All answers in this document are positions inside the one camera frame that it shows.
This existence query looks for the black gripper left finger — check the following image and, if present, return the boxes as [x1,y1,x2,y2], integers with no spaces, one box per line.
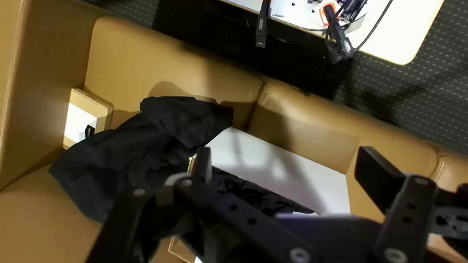
[87,144,315,263]

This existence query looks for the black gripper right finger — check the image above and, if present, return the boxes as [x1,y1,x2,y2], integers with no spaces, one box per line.
[354,144,468,263]

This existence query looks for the white cardboard box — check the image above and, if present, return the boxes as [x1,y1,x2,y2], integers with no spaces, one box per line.
[167,125,354,263]

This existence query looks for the tan leather couch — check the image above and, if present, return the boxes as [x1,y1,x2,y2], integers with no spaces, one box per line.
[0,0,468,263]

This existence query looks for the small tan cardboard box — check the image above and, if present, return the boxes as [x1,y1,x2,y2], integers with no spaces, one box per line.
[62,86,116,150]

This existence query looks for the black garment heap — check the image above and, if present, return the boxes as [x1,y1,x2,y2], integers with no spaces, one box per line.
[49,95,235,226]

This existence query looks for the black clamp bar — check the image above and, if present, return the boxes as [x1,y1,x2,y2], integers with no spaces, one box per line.
[255,0,274,49]

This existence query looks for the light robot mount table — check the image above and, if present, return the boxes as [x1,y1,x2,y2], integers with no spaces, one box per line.
[221,0,447,67]

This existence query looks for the orange black cable clamp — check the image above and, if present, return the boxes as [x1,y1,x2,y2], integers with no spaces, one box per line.
[321,1,359,65]

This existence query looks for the thin black table cable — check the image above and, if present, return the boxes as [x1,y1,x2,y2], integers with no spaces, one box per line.
[354,0,395,52]

